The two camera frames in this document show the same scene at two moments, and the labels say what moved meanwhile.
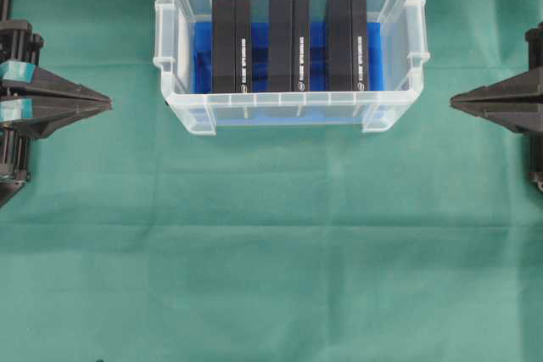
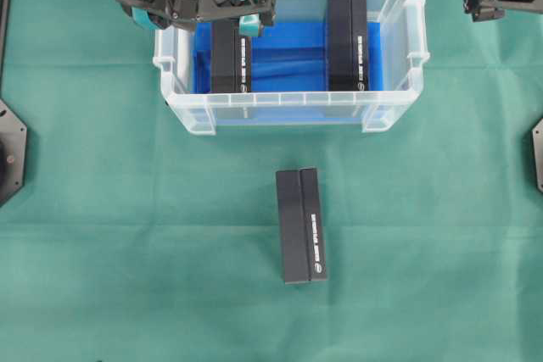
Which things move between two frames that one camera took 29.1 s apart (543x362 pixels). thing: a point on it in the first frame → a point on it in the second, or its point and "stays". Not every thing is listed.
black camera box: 346,43 stays
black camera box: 289,43 → 301,225
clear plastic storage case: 291,46 stays
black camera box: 232,45 stays
